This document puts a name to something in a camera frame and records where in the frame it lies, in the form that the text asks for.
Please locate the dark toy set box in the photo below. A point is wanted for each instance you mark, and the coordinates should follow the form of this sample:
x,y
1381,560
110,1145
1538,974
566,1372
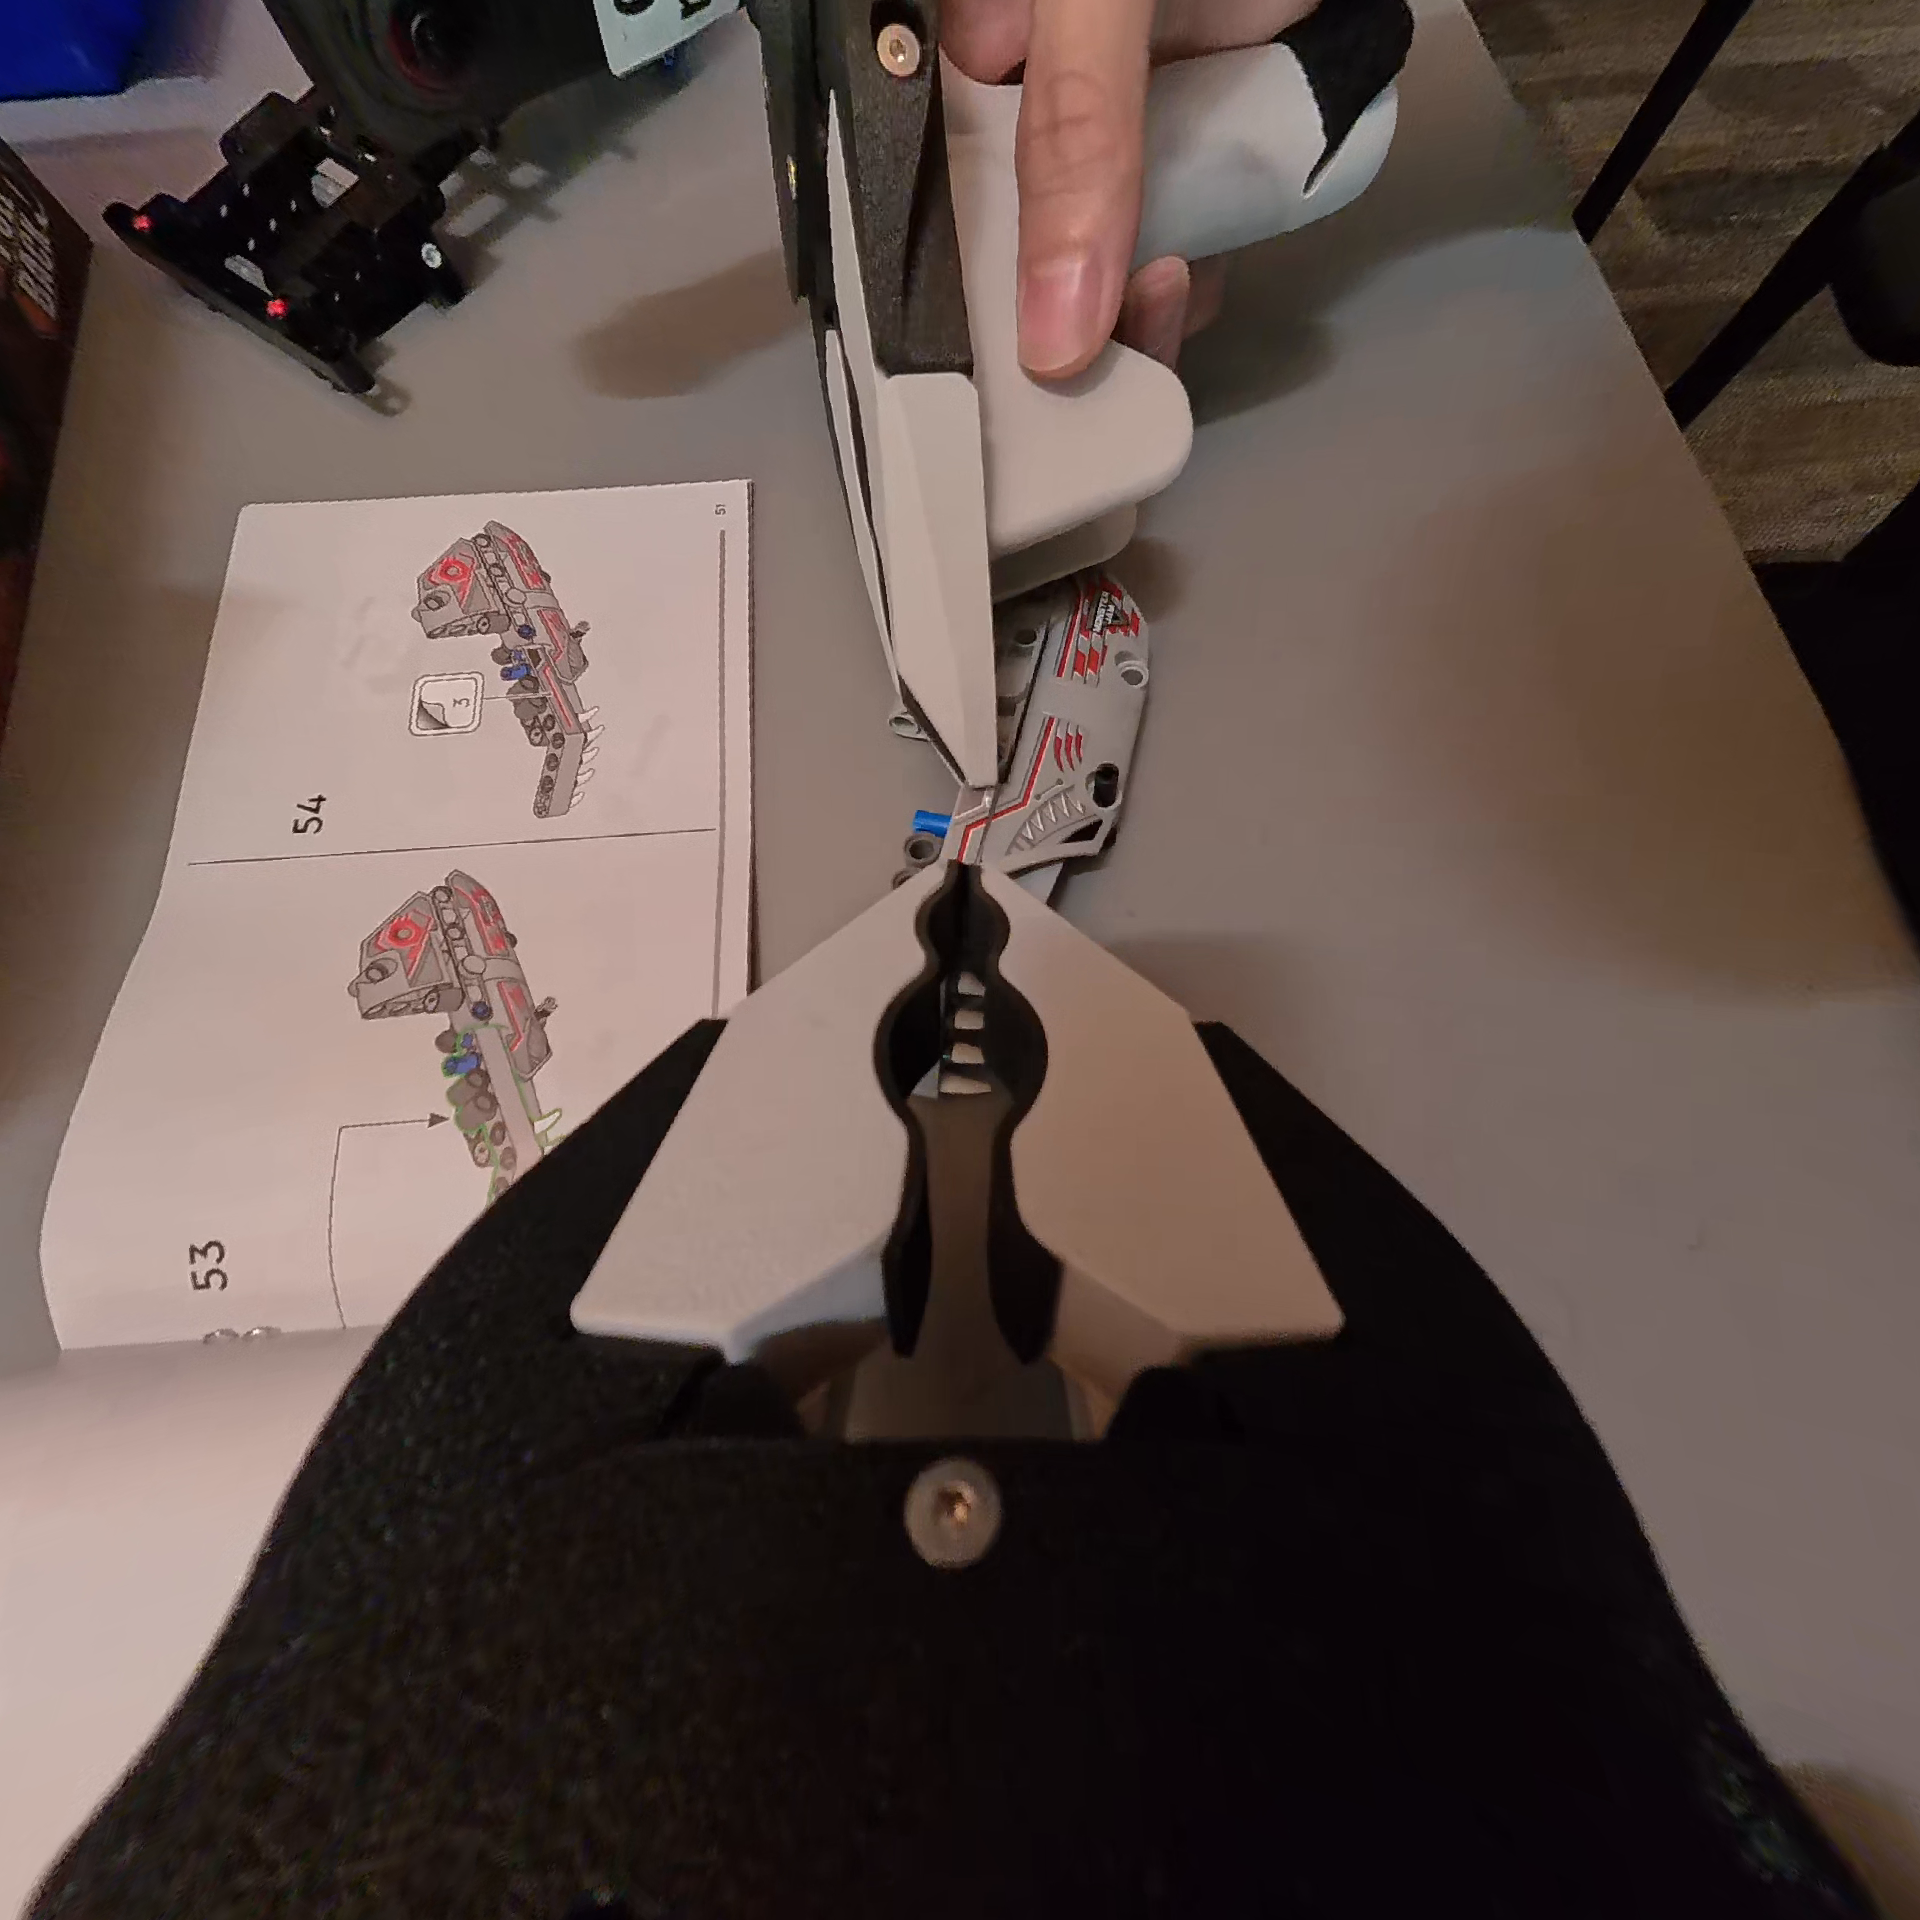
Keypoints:
x,y
32,391

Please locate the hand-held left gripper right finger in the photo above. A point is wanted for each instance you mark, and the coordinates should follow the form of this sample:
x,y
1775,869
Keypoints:
x,y
1170,1184

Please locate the blue plastic bin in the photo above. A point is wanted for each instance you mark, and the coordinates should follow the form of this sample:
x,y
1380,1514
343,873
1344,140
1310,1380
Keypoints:
x,y
68,37

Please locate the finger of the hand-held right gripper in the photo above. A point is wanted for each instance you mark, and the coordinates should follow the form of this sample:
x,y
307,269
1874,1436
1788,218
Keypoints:
x,y
847,376
938,569

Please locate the black toy brick chassis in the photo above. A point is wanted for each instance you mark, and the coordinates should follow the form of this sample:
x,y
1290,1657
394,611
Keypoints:
x,y
299,241

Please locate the person's right hand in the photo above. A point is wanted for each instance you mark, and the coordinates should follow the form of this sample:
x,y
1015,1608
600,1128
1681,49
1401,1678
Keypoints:
x,y
1074,225

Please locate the building instruction booklet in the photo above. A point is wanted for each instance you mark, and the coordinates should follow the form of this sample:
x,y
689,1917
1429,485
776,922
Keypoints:
x,y
375,931

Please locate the grey toy brick jaw model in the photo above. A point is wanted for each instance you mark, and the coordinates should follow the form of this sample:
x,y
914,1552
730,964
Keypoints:
x,y
1080,736

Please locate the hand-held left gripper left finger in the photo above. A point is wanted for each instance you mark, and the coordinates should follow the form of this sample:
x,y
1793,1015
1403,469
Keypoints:
x,y
749,1184

